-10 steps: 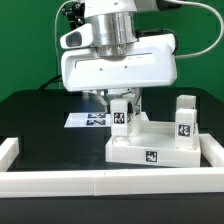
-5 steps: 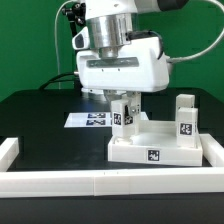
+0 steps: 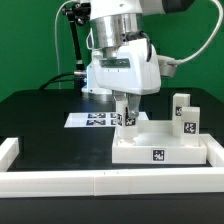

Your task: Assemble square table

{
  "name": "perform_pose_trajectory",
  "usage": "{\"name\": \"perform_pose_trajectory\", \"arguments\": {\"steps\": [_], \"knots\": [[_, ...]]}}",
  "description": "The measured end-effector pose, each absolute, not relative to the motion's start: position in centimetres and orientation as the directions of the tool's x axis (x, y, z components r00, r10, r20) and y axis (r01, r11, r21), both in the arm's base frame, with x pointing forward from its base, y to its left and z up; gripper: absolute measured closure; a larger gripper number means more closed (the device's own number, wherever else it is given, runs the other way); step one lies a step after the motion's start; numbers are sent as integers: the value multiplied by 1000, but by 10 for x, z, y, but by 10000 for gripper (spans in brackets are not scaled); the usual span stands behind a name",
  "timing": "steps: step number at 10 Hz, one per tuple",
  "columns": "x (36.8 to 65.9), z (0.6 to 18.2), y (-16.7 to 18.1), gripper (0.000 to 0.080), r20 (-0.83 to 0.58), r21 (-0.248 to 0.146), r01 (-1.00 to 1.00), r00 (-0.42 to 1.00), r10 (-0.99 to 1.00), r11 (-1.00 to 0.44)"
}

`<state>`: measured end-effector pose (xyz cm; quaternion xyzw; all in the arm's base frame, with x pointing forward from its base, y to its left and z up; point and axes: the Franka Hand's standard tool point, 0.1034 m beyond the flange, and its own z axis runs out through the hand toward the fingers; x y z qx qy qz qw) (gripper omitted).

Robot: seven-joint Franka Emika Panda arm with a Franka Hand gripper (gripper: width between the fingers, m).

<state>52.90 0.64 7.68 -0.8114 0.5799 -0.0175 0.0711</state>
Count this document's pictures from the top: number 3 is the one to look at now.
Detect white cable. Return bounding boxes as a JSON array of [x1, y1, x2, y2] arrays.
[[54, 0, 224, 90]]

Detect white marker sheet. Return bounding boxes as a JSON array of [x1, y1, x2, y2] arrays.
[[64, 111, 152, 128]]

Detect white left fence wall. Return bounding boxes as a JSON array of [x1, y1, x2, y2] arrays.
[[0, 138, 19, 172]]

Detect white right fence wall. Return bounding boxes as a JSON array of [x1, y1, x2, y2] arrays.
[[201, 134, 224, 167]]

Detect white square tabletop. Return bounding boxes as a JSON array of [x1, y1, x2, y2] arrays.
[[112, 120, 207, 165]]

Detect black cable bundle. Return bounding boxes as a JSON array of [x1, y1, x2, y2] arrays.
[[38, 6, 88, 91]]

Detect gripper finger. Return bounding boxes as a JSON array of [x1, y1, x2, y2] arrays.
[[113, 91, 126, 109], [127, 94, 141, 125]]

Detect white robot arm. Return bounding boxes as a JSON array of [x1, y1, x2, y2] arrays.
[[71, 0, 195, 118]]

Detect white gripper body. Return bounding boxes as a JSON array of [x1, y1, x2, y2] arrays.
[[92, 38, 161, 95]]

